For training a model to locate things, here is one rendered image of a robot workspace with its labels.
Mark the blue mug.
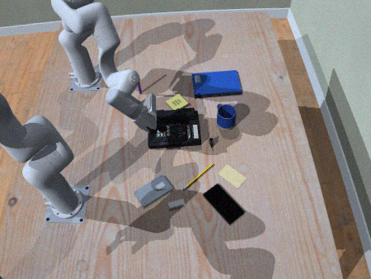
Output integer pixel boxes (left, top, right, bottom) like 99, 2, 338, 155
217, 104, 237, 130

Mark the black rectangular slab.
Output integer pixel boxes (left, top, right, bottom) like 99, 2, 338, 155
203, 184, 245, 224

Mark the dark grey telephone handset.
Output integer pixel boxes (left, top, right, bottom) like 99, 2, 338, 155
156, 107, 195, 121

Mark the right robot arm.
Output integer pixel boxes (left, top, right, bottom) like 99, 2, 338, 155
0, 93, 83, 219

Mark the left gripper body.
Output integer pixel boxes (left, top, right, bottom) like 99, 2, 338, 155
132, 111, 157, 133

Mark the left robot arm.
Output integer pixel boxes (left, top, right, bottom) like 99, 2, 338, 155
51, 0, 156, 119

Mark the yellow sticky note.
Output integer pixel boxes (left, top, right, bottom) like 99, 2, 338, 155
166, 94, 189, 110

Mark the blue notebook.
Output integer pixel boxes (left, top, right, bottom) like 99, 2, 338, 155
192, 70, 242, 98

